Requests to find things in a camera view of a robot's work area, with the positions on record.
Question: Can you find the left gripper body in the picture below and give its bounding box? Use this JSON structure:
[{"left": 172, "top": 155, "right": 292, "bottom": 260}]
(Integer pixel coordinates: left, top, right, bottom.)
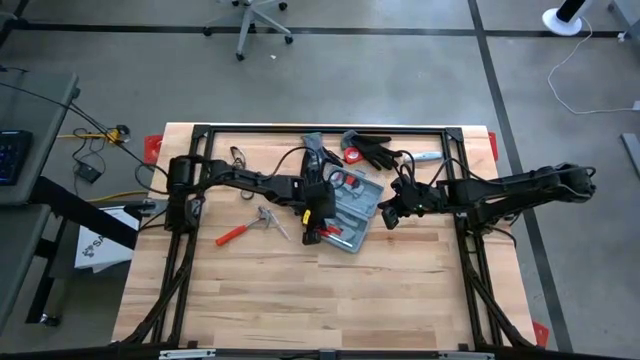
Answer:
[{"left": 302, "top": 182, "right": 338, "bottom": 222}]

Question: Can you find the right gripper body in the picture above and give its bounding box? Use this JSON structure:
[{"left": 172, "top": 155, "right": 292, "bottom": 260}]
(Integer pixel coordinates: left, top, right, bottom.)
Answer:
[{"left": 389, "top": 188, "right": 419, "bottom": 217}]

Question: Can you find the grey plastic tool case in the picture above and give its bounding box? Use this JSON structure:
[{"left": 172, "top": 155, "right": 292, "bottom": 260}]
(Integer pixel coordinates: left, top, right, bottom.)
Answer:
[{"left": 319, "top": 167, "right": 387, "bottom": 254}]

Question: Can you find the red handled screwdriver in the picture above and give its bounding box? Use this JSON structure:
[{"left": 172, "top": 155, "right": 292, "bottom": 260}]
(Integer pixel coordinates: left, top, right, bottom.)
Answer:
[{"left": 319, "top": 225, "right": 354, "bottom": 249}]

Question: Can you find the black work glove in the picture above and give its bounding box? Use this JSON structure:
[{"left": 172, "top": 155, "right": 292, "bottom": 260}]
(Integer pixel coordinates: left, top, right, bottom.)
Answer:
[
  {"left": 299, "top": 131, "right": 345, "bottom": 187},
  {"left": 340, "top": 129, "right": 404, "bottom": 172}
]

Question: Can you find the red handled claw hammer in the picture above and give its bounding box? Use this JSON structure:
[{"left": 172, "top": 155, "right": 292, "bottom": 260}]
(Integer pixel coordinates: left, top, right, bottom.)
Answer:
[{"left": 214, "top": 205, "right": 275, "bottom": 247}]

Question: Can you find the grey utility knife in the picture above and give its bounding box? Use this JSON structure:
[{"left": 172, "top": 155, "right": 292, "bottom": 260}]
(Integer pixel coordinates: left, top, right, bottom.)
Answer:
[{"left": 407, "top": 150, "right": 445, "bottom": 164}]

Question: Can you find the white cardboard box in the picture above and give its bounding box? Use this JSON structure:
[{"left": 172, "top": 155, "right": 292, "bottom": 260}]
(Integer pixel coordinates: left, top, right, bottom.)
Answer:
[{"left": 74, "top": 207, "right": 141, "bottom": 274}]

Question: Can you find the black power adapter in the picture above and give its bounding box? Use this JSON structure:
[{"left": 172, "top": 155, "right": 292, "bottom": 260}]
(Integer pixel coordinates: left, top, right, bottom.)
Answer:
[{"left": 73, "top": 162, "right": 104, "bottom": 185}]

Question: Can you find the white round stand base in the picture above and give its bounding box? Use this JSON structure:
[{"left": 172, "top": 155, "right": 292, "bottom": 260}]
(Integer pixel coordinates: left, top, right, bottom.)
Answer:
[{"left": 541, "top": 0, "right": 597, "bottom": 38}]

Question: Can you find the black diagonal bar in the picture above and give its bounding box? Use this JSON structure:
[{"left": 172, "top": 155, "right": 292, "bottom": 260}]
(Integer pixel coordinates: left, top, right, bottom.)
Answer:
[{"left": 28, "top": 175, "right": 140, "bottom": 250}]

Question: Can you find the grey furniture corner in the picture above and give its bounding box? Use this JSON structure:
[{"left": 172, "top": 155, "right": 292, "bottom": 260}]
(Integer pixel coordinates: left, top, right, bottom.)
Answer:
[{"left": 607, "top": 0, "right": 640, "bottom": 32}]

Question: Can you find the grey desk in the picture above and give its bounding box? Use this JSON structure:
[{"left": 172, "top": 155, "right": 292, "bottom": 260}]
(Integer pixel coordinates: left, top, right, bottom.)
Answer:
[
  {"left": 0, "top": 203, "right": 69, "bottom": 334},
  {"left": 0, "top": 69, "right": 81, "bottom": 207}
]

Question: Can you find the black keyboard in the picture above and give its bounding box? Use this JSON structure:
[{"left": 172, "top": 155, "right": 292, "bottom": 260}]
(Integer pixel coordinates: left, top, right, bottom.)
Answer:
[{"left": 0, "top": 129, "right": 34, "bottom": 188}]

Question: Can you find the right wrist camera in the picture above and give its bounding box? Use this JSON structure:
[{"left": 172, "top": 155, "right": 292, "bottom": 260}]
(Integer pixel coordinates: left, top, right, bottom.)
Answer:
[{"left": 381, "top": 207, "right": 401, "bottom": 231}]

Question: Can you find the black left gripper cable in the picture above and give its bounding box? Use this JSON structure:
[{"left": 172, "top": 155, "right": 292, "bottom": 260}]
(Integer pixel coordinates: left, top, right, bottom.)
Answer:
[{"left": 269, "top": 146, "right": 347, "bottom": 191}]

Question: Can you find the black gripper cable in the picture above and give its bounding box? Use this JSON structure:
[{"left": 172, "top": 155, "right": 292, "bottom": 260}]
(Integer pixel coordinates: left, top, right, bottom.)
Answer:
[
  {"left": 269, "top": 146, "right": 347, "bottom": 191},
  {"left": 397, "top": 149, "right": 475, "bottom": 189}
]

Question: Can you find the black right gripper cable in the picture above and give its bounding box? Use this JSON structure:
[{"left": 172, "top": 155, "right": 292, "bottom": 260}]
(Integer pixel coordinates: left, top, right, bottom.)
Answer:
[{"left": 397, "top": 149, "right": 475, "bottom": 189}]

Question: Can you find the silver bracket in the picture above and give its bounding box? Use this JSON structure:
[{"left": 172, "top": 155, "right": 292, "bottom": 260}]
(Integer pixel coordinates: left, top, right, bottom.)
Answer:
[
  {"left": 158, "top": 348, "right": 218, "bottom": 360},
  {"left": 438, "top": 351, "right": 496, "bottom": 360}
]

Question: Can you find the black clamp handle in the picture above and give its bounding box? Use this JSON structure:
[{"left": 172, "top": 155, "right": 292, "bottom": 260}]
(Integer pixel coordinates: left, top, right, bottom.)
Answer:
[{"left": 123, "top": 198, "right": 169, "bottom": 219}]

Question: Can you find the black floor cable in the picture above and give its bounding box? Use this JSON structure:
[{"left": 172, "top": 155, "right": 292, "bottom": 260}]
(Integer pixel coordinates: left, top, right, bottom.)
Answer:
[{"left": 0, "top": 64, "right": 171, "bottom": 196}]

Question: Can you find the yellow cable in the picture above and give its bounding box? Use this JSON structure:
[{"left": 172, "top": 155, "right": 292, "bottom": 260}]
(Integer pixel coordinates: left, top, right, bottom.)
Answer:
[{"left": 85, "top": 189, "right": 151, "bottom": 204}]

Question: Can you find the yellow plug with cable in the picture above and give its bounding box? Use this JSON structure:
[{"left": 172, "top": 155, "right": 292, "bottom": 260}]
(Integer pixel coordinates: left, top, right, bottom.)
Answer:
[{"left": 56, "top": 124, "right": 133, "bottom": 147}]

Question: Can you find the white floor cable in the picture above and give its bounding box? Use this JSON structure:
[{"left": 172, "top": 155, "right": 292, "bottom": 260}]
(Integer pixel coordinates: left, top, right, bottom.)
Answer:
[{"left": 546, "top": 16, "right": 640, "bottom": 115}]

